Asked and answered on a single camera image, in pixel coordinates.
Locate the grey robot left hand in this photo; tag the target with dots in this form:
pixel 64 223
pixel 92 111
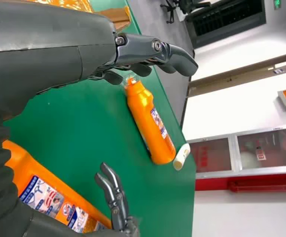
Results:
pixel 47 49

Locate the orange bottle with clear cap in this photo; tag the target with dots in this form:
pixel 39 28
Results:
pixel 145 124
pixel 32 176

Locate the small white bottle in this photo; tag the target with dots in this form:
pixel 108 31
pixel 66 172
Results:
pixel 181 157

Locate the yellow plastic bag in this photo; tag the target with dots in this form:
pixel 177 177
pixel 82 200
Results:
pixel 69 4

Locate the green table mat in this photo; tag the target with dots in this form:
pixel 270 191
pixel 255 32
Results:
pixel 88 130

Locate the black louvred panel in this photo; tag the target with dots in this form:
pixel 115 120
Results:
pixel 226 18

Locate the red glass white-framed cabinet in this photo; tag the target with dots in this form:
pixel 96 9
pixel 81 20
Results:
pixel 256 153

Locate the green exit sign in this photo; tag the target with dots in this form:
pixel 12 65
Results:
pixel 277 4

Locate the brown wall rail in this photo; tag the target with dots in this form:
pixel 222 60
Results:
pixel 231 78

